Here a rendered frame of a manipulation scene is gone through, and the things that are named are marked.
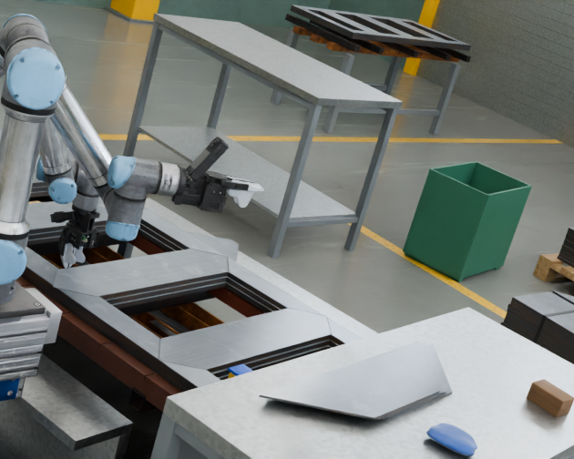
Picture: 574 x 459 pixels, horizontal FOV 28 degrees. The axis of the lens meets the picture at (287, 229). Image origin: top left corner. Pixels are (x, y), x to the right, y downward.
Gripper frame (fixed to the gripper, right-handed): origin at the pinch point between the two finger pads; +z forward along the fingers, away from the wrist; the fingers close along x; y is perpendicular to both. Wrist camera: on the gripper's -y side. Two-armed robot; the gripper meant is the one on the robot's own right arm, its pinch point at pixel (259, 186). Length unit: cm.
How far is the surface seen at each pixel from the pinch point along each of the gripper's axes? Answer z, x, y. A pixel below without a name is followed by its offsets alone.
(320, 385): 19.3, 18.7, 41.1
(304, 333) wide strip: 44, -53, 52
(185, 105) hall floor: 146, -613, 62
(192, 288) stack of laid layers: 16, -83, 52
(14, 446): -34, -61, 100
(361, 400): 28, 24, 42
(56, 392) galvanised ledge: -29, -39, 73
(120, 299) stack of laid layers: -10, -66, 53
